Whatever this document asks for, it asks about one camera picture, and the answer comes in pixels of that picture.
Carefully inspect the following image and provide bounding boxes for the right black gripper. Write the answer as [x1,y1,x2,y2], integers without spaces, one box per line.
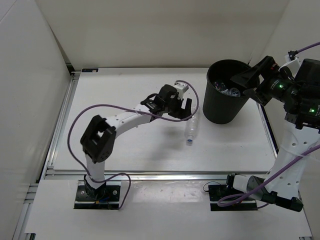
[230,56,300,106]

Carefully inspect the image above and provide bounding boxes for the blue label plastic bottle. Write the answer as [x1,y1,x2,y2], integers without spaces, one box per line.
[223,87,241,97]

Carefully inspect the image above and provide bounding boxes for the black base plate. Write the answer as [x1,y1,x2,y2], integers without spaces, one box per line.
[208,184,257,212]
[73,185,121,210]

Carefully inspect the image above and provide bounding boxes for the clear plastic bottle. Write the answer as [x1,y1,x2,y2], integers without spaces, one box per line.
[184,106,201,146]

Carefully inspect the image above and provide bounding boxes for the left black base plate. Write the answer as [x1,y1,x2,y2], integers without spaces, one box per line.
[73,185,121,210]

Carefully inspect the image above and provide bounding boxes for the black plastic waste bin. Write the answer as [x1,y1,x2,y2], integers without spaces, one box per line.
[202,59,251,125]

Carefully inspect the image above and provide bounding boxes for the aluminium frame rail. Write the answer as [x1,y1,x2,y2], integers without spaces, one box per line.
[42,170,271,181]

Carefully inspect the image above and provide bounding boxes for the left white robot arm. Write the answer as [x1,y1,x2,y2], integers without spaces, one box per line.
[80,82,192,201]

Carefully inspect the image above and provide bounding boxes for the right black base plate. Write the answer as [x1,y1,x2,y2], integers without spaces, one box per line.
[208,184,257,212]

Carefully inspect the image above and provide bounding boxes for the orange label plastic bottle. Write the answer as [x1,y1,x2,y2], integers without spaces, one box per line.
[212,79,229,95]

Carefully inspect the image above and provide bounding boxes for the blue sticker label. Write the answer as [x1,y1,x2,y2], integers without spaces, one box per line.
[81,68,99,73]

